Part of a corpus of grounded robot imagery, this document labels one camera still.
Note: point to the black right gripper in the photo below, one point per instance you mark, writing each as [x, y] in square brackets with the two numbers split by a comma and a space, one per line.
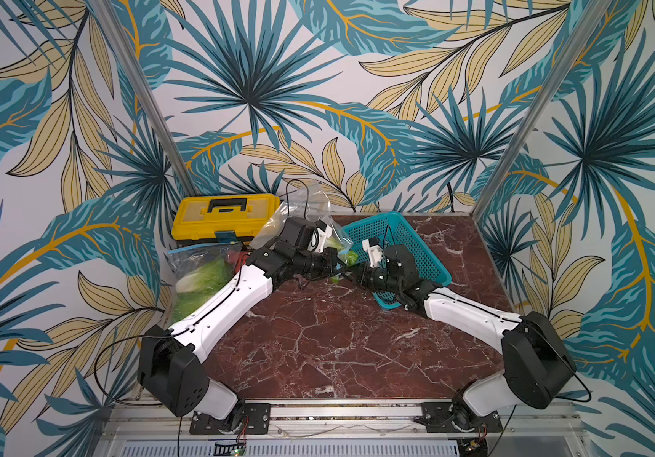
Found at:
[362, 274]

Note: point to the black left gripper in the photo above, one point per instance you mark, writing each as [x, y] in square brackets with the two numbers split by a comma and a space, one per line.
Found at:
[331, 258]

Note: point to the chinese cabbage back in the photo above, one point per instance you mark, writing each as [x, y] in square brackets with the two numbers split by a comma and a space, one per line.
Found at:
[343, 246]

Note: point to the chinese cabbage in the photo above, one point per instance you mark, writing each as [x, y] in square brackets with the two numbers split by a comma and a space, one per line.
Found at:
[187, 303]
[343, 246]
[210, 277]

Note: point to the clear zipper bag blue seal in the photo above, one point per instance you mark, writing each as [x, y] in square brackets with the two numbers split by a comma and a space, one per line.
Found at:
[186, 259]

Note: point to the chinese cabbage front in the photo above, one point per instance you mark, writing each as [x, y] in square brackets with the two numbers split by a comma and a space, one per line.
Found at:
[210, 277]

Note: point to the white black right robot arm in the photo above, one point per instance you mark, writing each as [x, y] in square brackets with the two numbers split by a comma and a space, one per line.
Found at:
[537, 366]

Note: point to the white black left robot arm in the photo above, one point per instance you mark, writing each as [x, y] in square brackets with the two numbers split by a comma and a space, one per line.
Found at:
[171, 360]

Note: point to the teal plastic basket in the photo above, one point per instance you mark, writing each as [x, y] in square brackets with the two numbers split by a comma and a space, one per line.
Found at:
[400, 241]

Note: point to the yellow black plastic toolbox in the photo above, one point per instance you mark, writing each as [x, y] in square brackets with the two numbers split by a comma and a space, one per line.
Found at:
[223, 217]

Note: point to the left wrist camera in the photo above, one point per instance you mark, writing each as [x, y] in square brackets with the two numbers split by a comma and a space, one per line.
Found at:
[300, 233]

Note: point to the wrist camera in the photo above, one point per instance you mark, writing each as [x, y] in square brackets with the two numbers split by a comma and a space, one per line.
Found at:
[300, 233]
[374, 250]

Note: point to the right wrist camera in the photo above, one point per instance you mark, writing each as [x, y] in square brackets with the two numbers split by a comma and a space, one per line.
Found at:
[374, 250]

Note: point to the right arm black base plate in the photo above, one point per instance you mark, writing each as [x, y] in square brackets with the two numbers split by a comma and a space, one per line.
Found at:
[448, 417]

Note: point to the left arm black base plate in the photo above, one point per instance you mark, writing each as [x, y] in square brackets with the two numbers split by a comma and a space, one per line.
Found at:
[251, 418]

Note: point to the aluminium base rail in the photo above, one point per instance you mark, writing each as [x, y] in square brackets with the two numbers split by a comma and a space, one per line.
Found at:
[358, 427]

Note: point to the left aluminium corner post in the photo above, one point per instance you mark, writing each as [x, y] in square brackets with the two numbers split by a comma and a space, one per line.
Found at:
[115, 33]

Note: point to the aluminium corner post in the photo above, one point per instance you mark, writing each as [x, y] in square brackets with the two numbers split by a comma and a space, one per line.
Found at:
[592, 15]
[115, 33]

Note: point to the right aluminium corner post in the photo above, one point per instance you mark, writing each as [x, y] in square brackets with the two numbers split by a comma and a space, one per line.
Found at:
[592, 15]

